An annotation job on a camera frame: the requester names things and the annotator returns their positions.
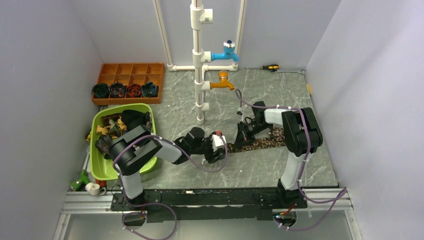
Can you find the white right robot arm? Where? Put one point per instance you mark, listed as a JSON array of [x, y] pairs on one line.
[[302, 137]]

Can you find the yellow black tool handle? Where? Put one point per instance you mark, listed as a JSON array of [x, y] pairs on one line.
[[88, 136]]

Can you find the white PVC pipe assembly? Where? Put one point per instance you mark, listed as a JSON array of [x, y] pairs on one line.
[[200, 16]]

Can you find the silver wrench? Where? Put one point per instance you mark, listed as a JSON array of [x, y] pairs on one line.
[[296, 71]]

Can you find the yellow black screwdriver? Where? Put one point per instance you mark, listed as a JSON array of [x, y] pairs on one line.
[[270, 67]]

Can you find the green plastic faucet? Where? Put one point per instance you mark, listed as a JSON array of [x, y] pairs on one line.
[[82, 180]]

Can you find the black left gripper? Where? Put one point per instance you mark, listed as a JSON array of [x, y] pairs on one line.
[[210, 157]]

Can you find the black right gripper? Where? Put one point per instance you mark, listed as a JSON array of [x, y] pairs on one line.
[[243, 137]]

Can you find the blue plastic faucet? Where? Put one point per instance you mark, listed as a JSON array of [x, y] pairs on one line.
[[228, 53]]

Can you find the dark green rolled tie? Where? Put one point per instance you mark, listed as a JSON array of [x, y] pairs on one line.
[[101, 91]]

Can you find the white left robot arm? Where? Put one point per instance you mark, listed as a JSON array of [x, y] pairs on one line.
[[134, 149]]

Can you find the aluminium frame rail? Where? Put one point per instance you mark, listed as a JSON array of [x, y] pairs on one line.
[[318, 199]]

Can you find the green plastic basin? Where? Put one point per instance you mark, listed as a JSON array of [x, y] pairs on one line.
[[101, 168]]

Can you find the orange plastic faucet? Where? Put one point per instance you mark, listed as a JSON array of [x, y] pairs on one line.
[[223, 81]]

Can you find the pile of floral ties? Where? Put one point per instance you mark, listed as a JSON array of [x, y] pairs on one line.
[[116, 125]]

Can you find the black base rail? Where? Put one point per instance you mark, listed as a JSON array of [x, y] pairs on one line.
[[167, 213]]

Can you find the brown floral tie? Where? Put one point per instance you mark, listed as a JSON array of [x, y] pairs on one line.
[[275, 138]]

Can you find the red black rolled tie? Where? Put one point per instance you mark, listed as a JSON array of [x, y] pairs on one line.
[[134, 91]]

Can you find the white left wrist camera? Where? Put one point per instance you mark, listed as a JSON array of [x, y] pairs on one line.
[[218, 141]]

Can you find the teal black rolled tie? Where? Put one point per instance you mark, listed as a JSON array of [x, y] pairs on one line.
[[150, 90]]

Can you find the orange wooden compartment tray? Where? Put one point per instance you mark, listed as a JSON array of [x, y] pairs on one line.
[[128, 74]]

